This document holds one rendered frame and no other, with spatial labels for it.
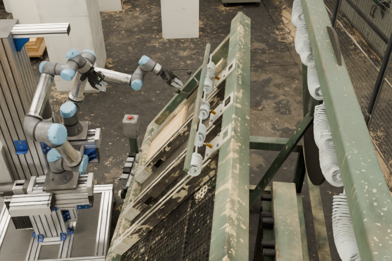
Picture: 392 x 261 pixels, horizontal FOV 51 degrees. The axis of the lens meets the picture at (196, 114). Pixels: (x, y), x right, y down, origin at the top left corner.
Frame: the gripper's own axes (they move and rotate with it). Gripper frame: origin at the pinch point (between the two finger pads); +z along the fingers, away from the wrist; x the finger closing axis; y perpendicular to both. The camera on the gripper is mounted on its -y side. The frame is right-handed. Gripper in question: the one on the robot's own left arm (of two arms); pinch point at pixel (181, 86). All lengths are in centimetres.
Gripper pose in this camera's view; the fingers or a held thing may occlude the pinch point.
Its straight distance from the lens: 304.9
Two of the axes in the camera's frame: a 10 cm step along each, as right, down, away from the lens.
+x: -5.8, 7.8, 2.4
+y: -1.0, -3.6, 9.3
